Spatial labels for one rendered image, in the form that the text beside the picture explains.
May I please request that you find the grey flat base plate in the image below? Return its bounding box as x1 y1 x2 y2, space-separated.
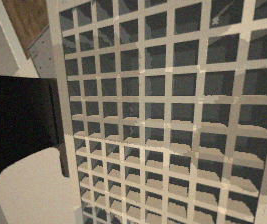
27 23 57 78

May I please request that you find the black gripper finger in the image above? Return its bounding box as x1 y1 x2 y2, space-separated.
0 75 70 178

